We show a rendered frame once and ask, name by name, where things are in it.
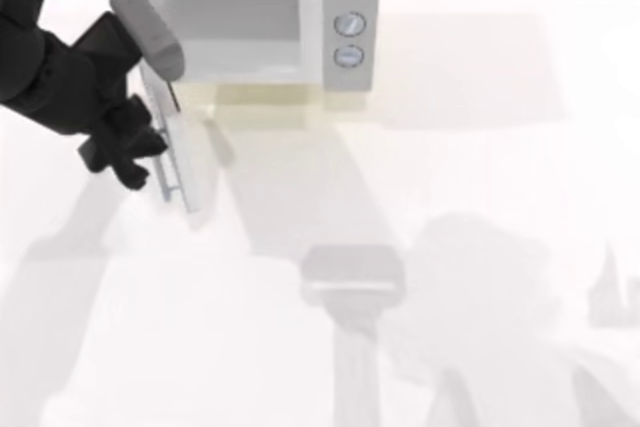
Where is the white microwave door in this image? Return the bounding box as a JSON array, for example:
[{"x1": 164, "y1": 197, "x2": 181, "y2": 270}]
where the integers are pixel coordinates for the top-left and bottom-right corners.
[{"x1": 138, "y1": 62, "x2": 210, "y2": 229}]

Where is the silver appliance control knob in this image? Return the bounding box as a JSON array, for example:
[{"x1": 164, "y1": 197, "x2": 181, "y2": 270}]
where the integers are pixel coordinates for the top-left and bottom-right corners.
[
  {"x1": 332, "y1": 10, "x2": 368, "y2": 39},
  {"x1": 332, "y1": 43, "x2": 366, "y2": 69}
]

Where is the grey wrist camera housing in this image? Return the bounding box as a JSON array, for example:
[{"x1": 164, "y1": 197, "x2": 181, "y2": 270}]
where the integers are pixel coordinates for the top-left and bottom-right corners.
[{"x1": 109, "y1": 0, "x2": 186, "y2": 82}]

